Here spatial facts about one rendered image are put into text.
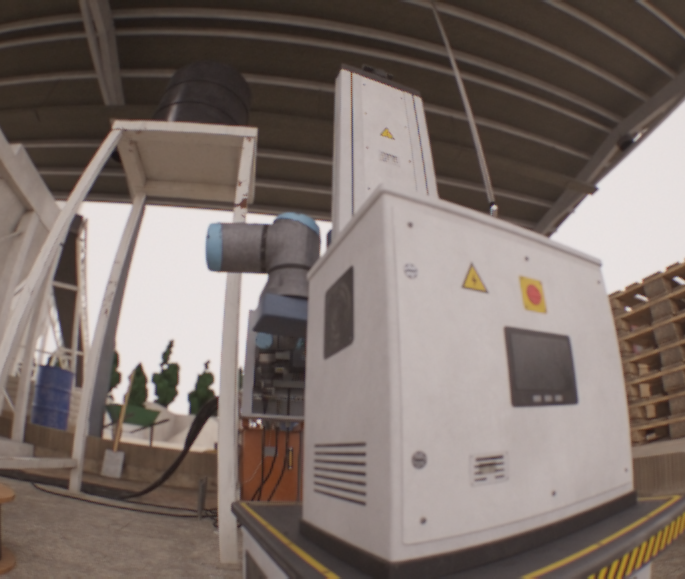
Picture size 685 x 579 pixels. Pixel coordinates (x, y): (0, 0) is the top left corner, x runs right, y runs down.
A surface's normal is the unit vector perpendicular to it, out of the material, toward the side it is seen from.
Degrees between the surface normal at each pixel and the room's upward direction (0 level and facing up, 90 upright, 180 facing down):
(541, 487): 90
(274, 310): 90
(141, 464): 90
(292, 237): 90
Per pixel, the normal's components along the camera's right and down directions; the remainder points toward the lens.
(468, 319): 0.39, -0.36
